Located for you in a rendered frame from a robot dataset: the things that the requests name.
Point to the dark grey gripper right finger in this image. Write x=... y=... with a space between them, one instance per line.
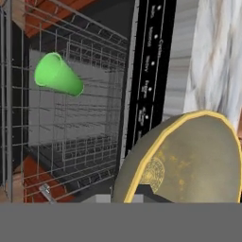
x=151 y=193

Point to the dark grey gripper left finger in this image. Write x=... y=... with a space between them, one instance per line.
x=102 y=199

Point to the olive bowl with yellow rim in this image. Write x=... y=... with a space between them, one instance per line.
x=195 y=157

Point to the dishwasher door with black panel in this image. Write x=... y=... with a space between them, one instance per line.
x=149 y=69

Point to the green plastic cup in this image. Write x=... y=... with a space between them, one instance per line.
x=58 y=75

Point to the dark dishwasher body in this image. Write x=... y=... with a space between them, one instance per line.
x=119 y=22

